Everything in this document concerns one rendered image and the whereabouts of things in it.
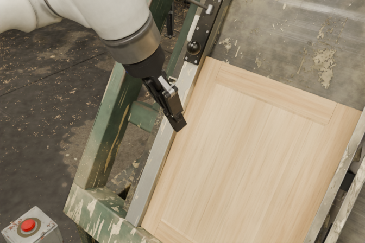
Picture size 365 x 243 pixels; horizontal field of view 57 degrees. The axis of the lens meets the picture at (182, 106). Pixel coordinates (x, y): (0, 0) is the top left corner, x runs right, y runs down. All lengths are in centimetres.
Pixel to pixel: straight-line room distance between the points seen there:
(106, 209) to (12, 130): 205
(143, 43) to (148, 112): 64
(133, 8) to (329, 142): 58
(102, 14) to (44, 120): 267
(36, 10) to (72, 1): 9
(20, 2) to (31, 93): 297
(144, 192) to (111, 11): 70
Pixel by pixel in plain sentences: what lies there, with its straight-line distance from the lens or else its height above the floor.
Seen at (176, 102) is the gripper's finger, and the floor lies 146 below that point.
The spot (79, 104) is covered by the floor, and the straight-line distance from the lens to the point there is 322.
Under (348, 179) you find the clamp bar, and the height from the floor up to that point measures 126.
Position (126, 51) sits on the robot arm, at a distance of 54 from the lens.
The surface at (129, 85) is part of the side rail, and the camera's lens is 116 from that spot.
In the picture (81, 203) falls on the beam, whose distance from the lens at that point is 125.
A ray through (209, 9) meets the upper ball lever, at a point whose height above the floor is 148.
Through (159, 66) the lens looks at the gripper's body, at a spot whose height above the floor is 154.
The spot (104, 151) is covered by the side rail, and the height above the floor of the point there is 101.
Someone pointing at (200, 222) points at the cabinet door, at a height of 99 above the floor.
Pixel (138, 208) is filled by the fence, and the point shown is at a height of 95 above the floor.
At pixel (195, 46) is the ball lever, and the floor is 144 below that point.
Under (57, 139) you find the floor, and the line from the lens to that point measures 289.
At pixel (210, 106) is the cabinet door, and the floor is 124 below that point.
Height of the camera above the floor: 183
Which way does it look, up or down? 37 degrees down
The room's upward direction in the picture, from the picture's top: straight up
